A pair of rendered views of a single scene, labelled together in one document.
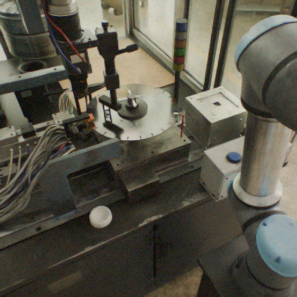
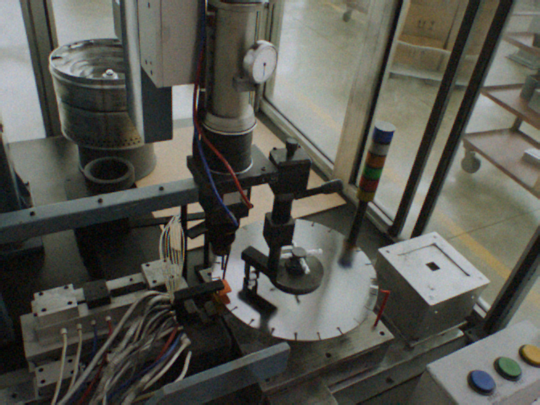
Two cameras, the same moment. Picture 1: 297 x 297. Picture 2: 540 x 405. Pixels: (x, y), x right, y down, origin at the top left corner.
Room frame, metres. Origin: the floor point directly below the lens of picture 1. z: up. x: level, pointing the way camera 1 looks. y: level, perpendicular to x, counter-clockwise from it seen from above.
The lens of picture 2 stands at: (0.15, 0.20, 1.63)
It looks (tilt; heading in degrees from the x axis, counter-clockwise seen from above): 37 degrees down; 354
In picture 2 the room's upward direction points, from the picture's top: 7 degrees clockwise
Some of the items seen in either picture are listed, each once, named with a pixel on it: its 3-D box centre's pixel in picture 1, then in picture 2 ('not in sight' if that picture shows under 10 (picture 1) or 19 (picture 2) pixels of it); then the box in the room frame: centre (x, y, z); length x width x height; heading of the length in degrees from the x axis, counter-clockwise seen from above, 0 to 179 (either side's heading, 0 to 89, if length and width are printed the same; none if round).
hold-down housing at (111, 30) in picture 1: (108, 57); (284, 195); (0.77, 0.11, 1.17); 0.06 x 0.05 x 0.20; 107
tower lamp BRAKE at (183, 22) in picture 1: (181, 24); (383, 132); (1.07, -0.13, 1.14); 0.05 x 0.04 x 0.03; 26
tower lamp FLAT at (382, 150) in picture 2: (180, 33); (379, 145); (1.07, -0.13, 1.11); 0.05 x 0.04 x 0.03; 26
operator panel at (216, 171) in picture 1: (243, 163); (485, 384); (0.67, -0.33, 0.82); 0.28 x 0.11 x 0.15; 116
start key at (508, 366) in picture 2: not in sight; (507, 369); (0.65, -0.34, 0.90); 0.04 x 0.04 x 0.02
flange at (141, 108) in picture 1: (131, 105); (296, 266); (0.82, 0.06, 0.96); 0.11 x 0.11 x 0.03
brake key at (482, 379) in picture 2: (234, 158); (481, 382); (0.62, -0.27, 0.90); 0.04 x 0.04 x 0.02
